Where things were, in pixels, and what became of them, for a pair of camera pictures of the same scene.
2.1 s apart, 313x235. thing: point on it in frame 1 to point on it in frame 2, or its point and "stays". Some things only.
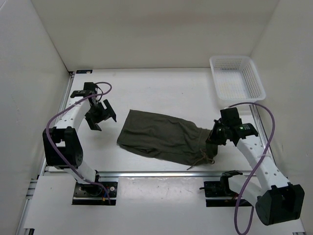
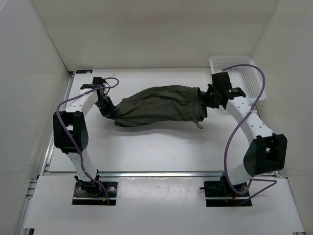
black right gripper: x=212 y=138 to x=208 y=103
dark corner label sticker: x=84 y=71 stays
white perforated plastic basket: x=236 y=79 stays
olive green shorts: x=167 y=136 to x=171 y=105
